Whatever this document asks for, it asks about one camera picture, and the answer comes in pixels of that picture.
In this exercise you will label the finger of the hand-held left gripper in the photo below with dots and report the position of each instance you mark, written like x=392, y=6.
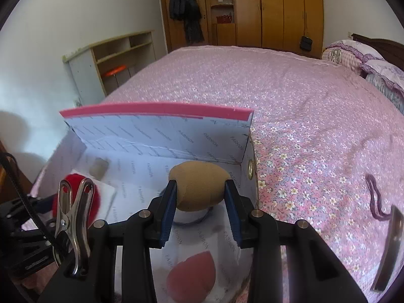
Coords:
x=47, y=202

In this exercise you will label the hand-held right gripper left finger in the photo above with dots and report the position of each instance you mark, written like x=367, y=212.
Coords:
x=167, y=214

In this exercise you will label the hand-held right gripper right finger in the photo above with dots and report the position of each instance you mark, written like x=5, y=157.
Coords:
x=232, y=214

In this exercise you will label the tan makeup sponge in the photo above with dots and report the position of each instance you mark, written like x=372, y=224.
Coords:
x=200, y=183

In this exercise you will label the red fluffy towel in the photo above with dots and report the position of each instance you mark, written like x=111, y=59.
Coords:
x=95, y=202

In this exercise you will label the beige square pad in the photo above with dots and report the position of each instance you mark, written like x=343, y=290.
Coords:
x=99, y=167

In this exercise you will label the pink makeup sponge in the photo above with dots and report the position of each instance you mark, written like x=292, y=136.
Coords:
x=192, y=274

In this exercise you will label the pink cardboard box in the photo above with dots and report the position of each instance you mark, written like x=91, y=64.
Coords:
x=157, y=132

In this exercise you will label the metal spring clip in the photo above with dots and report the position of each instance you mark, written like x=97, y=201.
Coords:
x=74, y=236

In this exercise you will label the pink floral bedsheet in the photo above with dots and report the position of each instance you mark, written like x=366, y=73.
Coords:
x=299, y=116

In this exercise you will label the white wooden shelf unit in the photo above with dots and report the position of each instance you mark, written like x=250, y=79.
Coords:
x=85, y=75

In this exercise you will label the orange stool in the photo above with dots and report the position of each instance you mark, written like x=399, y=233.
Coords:
x=115, y=71

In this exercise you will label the dark flat metal strip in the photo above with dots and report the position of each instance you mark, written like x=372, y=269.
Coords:
x=389, y=249

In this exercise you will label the small black bag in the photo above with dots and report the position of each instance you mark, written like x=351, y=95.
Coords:
x=305, y=43

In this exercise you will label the red basket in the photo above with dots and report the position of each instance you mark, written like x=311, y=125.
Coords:
x=224, y=19

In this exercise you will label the pink cartoon print pillow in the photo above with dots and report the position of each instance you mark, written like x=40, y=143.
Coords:
x=344, y=53

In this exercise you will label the purple ruffled pillow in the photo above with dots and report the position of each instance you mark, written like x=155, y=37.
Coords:
x=385, y=75

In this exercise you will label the black hanging jacket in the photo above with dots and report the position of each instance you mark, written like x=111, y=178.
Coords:
x=186, y=6

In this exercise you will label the brown wooden wardrobe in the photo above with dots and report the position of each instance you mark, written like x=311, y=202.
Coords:
x=277, y=6

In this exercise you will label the dark wooden headboard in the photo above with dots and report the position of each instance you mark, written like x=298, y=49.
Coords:
x=378, y=42

